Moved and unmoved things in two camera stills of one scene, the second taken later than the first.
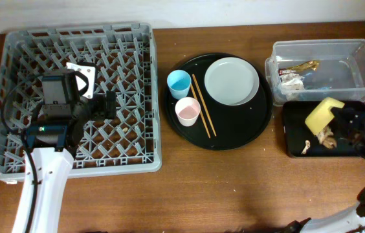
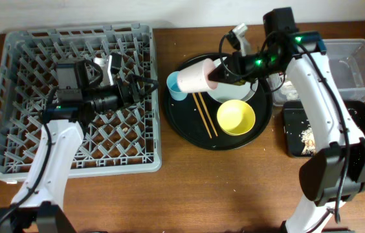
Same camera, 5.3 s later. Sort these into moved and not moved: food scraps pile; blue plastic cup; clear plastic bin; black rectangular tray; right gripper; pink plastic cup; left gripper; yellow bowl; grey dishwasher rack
Moved: right gripper; food scraps pile; yellow bowl; left gripper; pink plastic cup
Not moved: grey dishwasher rack; clear plastic bin; black rectangular tray; blue plastic cup
